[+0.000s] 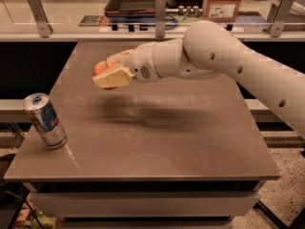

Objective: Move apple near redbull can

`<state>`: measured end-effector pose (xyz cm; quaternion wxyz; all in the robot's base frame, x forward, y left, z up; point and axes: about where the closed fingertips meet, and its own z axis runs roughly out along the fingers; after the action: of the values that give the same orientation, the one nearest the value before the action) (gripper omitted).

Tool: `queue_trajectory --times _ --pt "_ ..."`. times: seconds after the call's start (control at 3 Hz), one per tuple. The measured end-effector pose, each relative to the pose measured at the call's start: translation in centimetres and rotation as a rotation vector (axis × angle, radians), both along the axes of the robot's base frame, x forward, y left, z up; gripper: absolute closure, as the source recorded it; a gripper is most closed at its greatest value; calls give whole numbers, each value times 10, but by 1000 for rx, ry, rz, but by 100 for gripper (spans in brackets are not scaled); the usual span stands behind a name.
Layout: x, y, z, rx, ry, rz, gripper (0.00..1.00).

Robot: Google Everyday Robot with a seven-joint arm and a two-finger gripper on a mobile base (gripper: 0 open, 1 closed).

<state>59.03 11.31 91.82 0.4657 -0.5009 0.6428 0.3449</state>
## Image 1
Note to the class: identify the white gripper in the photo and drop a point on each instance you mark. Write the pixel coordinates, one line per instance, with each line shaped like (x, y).
(141, 62)

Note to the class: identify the red apple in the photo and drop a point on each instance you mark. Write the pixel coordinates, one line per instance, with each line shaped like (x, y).
(101, 80)

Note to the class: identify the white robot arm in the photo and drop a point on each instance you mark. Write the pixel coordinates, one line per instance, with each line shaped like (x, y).
(205, 51)

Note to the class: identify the silver blue redbull can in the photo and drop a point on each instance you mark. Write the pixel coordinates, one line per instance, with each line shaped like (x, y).
(45, 120)

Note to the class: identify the orange black tray bin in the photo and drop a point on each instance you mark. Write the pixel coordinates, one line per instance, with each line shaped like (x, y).
(129, 7)

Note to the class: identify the cardboard box with label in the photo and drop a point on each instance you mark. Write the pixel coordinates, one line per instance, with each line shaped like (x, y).
(220, 10)

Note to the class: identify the white table drawer cabinet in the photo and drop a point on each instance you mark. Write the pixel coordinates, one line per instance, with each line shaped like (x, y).
(154, 206)

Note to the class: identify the middle metal glass bracket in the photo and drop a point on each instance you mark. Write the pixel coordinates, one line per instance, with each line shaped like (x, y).
(160, 17)

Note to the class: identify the metal glass bracket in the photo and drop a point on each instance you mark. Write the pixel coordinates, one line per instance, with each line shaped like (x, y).
(160, 17)
(42, 23)
(278, 20)

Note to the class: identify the left metal glass bracket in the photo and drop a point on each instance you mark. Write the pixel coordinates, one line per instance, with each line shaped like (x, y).
(42, 23)

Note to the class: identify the right metal glass bracket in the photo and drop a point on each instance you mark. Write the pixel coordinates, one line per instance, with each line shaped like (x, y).
(278, 20)

